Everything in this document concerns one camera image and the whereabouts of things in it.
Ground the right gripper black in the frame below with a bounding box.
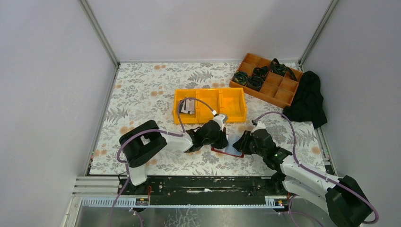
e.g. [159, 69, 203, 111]
[232, 130, 266, 158]

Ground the yellow three-compartment bin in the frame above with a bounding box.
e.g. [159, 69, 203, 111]
[173, 88, 247, 124]

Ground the grey credit card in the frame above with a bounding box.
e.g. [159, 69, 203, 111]
[179, 99, 196, 114]

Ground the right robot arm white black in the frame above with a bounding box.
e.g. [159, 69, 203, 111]
[233, 129, 373, 227]

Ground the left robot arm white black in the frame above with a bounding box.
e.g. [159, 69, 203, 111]
[117, 120, 228, 194]

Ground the orange wooden divider tray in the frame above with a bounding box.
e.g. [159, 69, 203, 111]
[229, 53, 303, 108]

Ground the black cloth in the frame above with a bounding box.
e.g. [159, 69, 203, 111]
[283, 71, 327, 129]

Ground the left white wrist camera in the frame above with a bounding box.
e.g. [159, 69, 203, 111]
[212, 110, 228, 131]

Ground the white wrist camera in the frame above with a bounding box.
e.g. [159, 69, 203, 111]
[212, 110, 228, 131]
[251, 120, 266, 133]

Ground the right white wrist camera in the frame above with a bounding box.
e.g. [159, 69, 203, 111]
[251, 120, 266, 133]

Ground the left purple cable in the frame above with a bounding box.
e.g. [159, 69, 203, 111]
[108, 97, 218, 227]

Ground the purple cable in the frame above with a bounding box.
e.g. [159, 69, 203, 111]
[253, 111, 380, 227]
[108, 97, 218, 227]

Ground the rolled black strap middle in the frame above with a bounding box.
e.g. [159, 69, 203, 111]
[247, 66, 270, 92]

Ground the rolled black strap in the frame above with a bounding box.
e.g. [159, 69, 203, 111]
[247, 66, 270, 92]
[233, 71, 250, 87]

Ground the aluminium slotted rail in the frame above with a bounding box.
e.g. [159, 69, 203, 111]
[81, 196, 288, 209]

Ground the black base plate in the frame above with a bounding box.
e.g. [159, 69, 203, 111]
[117, 175, 292, 201]

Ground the rolled black strap left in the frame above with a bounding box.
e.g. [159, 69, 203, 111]
[233, 71, 250, 87]

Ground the loose black strap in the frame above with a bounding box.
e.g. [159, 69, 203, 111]
[270, 58, 298, 82]

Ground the right aluminium corner post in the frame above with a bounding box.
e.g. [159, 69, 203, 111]
[298, 0, 340, 68]

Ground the aluminium corner post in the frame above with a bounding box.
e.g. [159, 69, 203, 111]
[78, 0, 120, 68]
[298, 0, 340, 68]

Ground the left aluminium corner post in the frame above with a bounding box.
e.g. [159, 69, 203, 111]
[78, 0, 120, 68]

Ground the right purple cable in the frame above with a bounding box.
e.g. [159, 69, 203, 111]
[253, 111, 380, 227]

